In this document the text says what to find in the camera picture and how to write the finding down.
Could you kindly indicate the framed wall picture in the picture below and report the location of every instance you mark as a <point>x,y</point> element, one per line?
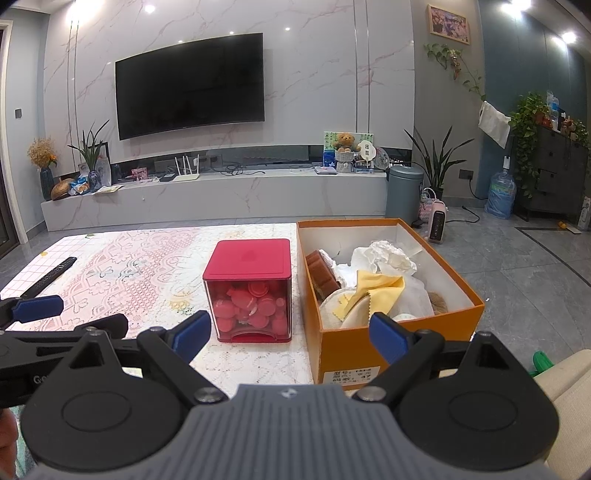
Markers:
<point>449,24</point>

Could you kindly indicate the white round cotton pad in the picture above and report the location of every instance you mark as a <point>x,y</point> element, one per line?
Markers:
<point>337,314</point>

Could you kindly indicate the yellow cloth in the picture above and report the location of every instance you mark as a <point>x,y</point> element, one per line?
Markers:
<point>374,288</point>

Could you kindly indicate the black remote control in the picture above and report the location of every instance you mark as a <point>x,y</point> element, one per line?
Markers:
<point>51,276</point>

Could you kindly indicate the white marble television console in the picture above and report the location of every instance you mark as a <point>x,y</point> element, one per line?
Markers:
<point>231,198</point>

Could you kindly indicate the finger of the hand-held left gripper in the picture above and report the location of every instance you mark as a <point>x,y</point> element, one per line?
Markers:
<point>39,307</point>
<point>46,341</point>

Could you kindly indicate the red box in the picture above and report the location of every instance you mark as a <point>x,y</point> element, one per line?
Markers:
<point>249,263</point>

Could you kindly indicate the small pink box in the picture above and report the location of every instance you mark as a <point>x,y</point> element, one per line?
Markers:
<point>139,174</point>

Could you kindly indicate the white hanging cloth bag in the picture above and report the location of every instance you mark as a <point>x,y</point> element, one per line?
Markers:
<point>494,122</point>

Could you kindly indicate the dried flowers in vase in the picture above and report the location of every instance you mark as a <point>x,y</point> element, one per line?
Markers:
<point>42,157</point>

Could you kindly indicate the brown fuzzy ball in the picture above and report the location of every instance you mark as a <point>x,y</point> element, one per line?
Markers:
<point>438,302</point>

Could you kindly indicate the orange cardboard box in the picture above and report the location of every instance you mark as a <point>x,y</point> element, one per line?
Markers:
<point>406,355</point>

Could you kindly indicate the pink space heater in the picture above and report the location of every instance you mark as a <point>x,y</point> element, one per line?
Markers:
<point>437,224</point>

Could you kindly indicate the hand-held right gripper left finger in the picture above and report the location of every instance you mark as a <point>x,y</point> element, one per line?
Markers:
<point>191,334</point>

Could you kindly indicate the white router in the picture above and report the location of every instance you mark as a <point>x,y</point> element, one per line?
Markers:
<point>185,175</point>

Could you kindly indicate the grey trash can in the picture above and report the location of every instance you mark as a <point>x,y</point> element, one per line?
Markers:
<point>404,194</point>

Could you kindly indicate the dark cabinet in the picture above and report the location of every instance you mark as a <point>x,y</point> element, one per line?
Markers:
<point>561,170</point>

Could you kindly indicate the trailing vine plant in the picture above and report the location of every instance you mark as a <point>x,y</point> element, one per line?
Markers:
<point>455,60</point>

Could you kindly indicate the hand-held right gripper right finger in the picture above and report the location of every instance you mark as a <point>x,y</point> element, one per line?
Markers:
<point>388,334</point>

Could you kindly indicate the beige sofa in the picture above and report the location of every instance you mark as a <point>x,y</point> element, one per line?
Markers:
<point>570,415</point>

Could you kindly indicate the white round fan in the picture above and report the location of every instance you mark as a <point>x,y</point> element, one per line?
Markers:
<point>365,150</point>

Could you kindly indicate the green plant in glass vase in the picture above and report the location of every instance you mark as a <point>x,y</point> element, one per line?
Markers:
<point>92,157</point>

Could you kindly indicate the clear plastic wrap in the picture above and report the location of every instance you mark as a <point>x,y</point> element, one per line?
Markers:
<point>418,295</point>

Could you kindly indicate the black television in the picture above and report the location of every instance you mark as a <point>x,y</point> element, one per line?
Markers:
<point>189,85</point>

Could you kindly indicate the snake plant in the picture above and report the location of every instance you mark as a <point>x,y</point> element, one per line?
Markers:
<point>436,161</point>

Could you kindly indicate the green toy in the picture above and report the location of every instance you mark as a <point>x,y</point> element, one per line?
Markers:
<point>541,362</point>

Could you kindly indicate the blue water bottle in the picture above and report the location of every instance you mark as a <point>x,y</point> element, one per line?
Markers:
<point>501,194</point>

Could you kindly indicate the pink woven basket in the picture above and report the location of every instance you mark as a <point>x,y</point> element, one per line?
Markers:
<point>425,207</point>

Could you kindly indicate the brown round bread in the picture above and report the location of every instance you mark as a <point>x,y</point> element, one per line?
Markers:
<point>62,189</point>

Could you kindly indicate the green picture board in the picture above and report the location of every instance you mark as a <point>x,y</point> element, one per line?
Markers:
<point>330,147</point>

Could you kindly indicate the yellow paper sheet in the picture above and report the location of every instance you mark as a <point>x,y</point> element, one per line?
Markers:
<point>110,188</point>

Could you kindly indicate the brown sponge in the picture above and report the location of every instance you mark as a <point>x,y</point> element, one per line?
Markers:
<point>323,272</point>

